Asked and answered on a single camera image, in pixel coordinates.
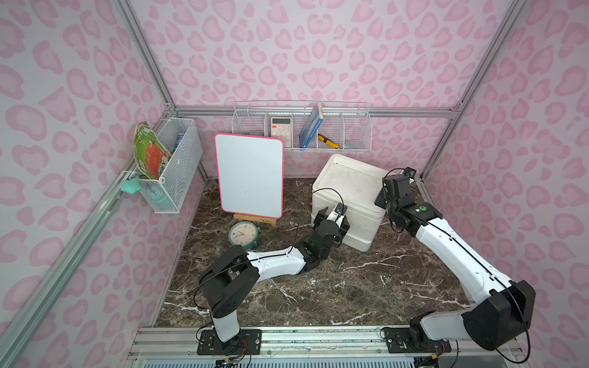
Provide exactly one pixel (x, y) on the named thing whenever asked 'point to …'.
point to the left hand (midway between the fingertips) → (334, 208)
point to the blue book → (310, 126)
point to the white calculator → (281, 128)
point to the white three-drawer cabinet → (358, 188)
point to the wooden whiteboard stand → (255, 218)
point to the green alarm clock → (244, 233)
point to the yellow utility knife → (328, 142)
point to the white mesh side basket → (169, 193)
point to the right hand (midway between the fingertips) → (383, 191)
